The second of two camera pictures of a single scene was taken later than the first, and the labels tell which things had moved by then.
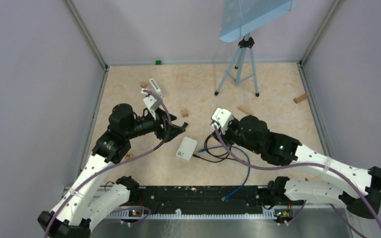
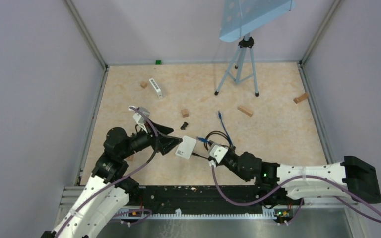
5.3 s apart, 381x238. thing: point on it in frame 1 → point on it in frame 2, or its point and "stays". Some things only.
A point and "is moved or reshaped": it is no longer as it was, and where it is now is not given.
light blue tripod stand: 238,18 stays
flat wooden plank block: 244,110 stays
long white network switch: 155,87 stays
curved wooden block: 303,97 stays
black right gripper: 225,135 → 232,149
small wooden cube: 185,113 stays
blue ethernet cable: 246,180 is moved or reshaped
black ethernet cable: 201,158 is moved or reshaped
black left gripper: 174,130 → 166,143
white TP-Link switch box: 186,148 stays
